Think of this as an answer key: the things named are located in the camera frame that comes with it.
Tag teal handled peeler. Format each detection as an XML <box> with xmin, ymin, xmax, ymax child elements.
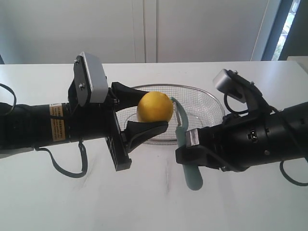
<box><xmin>170</xmin><ymin>97</ymin><xmax>203</xmax><ymax>191</ymax></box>

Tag white cabinet doors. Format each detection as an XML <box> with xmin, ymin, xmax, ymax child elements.
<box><xmin>0</xmin><ymin>0</ymin><xmax>269</xmax><ymax>64</ymax></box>

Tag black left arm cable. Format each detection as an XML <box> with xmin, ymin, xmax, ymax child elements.
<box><xmin>0</xmin><ymin>83</ymin><xmax>87</xmax><ymax>179</ymax></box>

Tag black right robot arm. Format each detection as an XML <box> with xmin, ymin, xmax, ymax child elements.
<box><xmin>176</xmin><ymin>69</ymin><xmax>308</xmax><ymax>172</ymax></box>

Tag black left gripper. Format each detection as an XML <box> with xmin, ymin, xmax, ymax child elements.
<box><xmin>65</xmin><ymin>81</ymin><xmax>168</xmax><ymax>171</ymax></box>

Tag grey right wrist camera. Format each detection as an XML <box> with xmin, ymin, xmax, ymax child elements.
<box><xmin>213</xmin><ymin>69</ymin><xmax>250</xmax><ymax>103</ymax></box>

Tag oval wire mesh basket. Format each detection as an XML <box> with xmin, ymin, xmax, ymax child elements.
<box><xmin>116</xmin><ymin>84</ymin><xmax>225</xmax><ymax>145</ymax></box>

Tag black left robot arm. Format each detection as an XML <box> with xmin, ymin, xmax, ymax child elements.
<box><xmin>0</xmin><ymin>82</ymin><xmax>168</xmax><ymax>178</ymax></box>

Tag yellow lemon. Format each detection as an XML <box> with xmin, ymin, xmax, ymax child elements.
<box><xmin>137</xmin><ymin>91</ymin><xmax>173</xmax><ymax>123</ymax></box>

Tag window with dark frame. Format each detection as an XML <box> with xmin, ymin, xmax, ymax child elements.
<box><xmin>261</xmin><ymin>0</ymin><xmax>308</xmax><ymax>61</ymax></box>

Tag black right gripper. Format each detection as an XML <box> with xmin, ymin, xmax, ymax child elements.
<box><xmin>175</xmin><ymin>82</ymin><xmax>277</xmax><ymax>172</ymax></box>

